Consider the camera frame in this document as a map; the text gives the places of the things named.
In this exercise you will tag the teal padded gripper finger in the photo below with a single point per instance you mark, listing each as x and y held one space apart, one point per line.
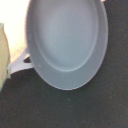
4 57

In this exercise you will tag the beige woven placemat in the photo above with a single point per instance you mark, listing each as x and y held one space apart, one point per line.
13 15

